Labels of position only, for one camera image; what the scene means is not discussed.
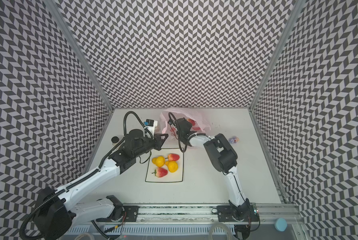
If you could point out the teal round cap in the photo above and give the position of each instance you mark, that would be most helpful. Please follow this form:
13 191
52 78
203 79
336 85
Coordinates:
281 224

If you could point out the white square plate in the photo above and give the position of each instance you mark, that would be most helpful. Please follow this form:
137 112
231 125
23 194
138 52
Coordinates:
176 177

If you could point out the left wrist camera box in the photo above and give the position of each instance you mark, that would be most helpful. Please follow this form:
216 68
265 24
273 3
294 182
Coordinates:
151 126

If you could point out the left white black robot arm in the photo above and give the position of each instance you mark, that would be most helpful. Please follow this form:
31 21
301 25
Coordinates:
53 214

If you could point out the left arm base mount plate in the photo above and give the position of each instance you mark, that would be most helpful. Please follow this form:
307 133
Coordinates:
124 214

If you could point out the yellow fake pear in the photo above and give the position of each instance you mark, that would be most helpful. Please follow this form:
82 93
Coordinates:
172 166
159 161

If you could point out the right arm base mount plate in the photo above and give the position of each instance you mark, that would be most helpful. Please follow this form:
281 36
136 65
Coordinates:
229 214

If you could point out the red fake wax apple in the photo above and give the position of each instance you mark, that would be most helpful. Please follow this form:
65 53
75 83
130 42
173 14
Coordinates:
173 157

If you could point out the aluminium front rail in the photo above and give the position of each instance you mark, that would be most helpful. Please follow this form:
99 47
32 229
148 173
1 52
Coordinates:
150 214

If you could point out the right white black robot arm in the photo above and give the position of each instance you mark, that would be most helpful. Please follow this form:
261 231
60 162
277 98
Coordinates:
223 158

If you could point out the small jar black lid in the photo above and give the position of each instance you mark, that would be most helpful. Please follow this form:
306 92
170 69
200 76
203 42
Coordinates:
115 140

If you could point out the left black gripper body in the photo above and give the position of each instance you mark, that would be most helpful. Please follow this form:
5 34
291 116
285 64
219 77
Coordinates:
148 145

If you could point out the fake strawberry with leaves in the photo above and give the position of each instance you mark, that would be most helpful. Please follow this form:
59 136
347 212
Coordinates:
160 172

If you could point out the pink plastic bag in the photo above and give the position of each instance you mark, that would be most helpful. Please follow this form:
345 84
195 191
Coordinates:
202 125

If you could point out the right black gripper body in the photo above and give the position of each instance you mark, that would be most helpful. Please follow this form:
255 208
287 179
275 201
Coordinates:
177 126

